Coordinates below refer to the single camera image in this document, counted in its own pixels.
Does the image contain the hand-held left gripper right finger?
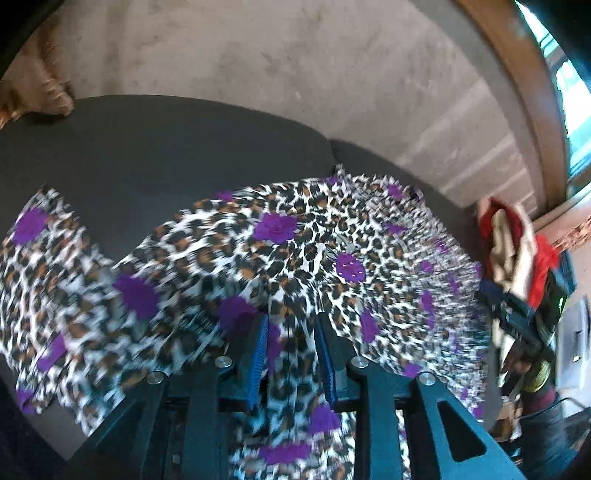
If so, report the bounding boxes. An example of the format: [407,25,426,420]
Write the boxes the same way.
[315,312,528,480]

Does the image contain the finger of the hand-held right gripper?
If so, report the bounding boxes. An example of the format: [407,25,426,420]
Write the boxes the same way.
[477,278,542,352]

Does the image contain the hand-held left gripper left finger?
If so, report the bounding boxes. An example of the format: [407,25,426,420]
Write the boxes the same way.
[69,313,271,480]

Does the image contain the leopard print garment purple flowers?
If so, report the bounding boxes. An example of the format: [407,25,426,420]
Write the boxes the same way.
[0,168,498,480]

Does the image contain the person's right forearm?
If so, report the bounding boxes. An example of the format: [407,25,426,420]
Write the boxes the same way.
[516,369,583,480]

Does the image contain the pile of colourful clothes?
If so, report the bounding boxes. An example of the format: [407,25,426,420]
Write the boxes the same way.
[475,196,562,352]

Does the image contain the window pane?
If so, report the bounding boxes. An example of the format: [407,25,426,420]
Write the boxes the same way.
[516,0,591,187]

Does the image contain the beige fringed cloth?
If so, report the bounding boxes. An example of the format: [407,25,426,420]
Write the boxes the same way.
[0,18,77,131]

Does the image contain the wooden window frame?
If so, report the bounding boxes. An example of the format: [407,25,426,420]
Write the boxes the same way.
[454,0,572,219]

